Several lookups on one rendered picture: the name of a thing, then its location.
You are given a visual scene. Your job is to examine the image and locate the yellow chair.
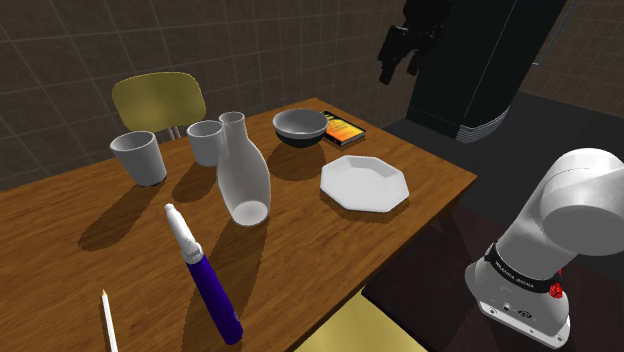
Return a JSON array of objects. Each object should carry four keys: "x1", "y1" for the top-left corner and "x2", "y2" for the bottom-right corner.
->
[
  {"x1": 292, "y1": 287, "x2": 430, "y2": 352},
  {"x1": 110, "y1": 71, "x2": 207, "y2": 143}
]

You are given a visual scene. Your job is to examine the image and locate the grey cup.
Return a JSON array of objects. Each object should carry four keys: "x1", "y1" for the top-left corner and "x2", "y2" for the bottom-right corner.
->
[
  {"x1": 186, "y1": 119, "x2": 227, "y2": 168},
  {"x1": 108, "y1": 130, "x2": 168, "y2": 187}
]

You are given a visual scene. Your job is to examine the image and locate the purple and white pen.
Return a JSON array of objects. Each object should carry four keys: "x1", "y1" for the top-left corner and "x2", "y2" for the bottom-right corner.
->
[{"x1": 163, "y1": 203, "x2": 244, "y2": 346}]

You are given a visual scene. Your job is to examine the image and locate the grey bowl with black outside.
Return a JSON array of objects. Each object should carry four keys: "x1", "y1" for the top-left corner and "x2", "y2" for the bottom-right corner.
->
[{"x1": 271, "y1": 108, "x2": 330, "y2": 149}]

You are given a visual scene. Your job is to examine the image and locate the white octagonal plate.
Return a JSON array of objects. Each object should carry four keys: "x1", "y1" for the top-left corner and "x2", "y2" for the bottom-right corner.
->
[{"x1": 319, "y1": 154, "x2": 411, "y2": 214}]

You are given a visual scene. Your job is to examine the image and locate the white pencil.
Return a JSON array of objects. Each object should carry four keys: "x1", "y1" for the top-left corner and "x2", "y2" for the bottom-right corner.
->
[{"x1": 100, "y1": 288, "x2": 120, "y2": 352}]

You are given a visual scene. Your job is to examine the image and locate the white narrow-necked vase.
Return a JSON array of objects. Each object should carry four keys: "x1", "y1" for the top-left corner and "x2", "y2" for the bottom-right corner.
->
[{"x1": 216, "y1": 111, "x2": 272, "y2": 227}]

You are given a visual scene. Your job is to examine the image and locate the orange and black book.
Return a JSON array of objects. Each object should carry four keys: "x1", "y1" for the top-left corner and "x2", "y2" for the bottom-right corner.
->
[{"x1": 321, "y1": 110, "x2": 367, "y2": 148}]

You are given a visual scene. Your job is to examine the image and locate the wooden table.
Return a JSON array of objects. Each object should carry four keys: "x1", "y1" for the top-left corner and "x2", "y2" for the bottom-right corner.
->
[{"x1": 0, "y1": 97, "x2": 479, "y2": 352}]

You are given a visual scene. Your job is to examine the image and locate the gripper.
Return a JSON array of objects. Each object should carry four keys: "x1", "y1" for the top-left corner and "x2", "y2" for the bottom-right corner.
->
[{"x1": 377, "y1": 0, "x2": 452, "y2": 87}]

